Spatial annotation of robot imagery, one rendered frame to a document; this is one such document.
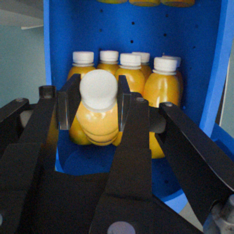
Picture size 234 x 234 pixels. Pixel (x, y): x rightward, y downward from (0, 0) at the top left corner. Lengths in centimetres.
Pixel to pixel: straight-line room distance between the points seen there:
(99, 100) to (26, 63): 138
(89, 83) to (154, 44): 28
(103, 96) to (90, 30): 25
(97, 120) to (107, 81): 5
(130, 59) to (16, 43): 130
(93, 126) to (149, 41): 28
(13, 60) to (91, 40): 121
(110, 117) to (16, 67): 141
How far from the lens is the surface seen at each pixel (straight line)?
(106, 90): 18
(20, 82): 159
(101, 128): 22
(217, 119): 165
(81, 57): 34
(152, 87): 31
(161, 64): 31
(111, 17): 44
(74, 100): 16
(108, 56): 38
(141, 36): 45
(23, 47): 154
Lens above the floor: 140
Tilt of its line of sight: 66 degrees down
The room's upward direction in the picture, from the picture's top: 174 degrees clockwise
